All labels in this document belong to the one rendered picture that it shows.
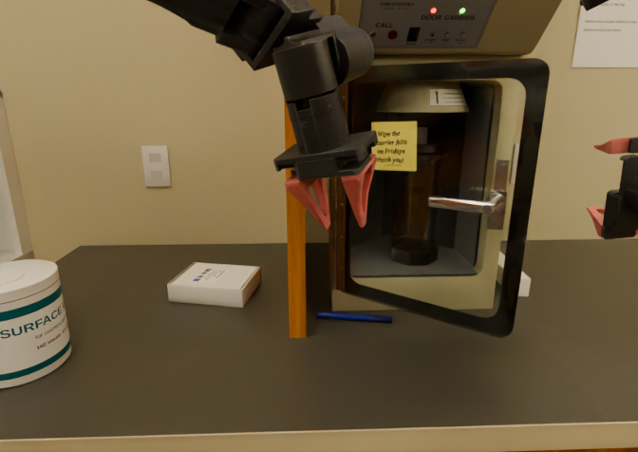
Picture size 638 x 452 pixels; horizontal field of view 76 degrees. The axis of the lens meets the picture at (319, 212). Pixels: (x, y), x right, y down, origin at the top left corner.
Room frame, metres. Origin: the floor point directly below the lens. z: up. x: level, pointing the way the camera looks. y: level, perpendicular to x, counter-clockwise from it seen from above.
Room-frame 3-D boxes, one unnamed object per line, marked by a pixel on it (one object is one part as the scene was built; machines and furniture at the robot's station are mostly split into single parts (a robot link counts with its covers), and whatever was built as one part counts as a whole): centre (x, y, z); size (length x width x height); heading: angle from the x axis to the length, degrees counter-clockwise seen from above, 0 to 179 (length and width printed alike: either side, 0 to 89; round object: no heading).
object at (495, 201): (0.56, -0.21, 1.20); 0.10 x 0.05 x 0.03; 56
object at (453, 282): (0.63, -0.16, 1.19); 0.30 x 0.01 x 0.40; 56
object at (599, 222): (0.58, -0.43, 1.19); 0.09 x 0.07 x 0.07; 3
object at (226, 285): (0.80, 0.22, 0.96); 0.16 x 0.12 x 0.04; 80
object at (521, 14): (0.67, -0.19, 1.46); 0.32 x 0.11 x 0.10; 92
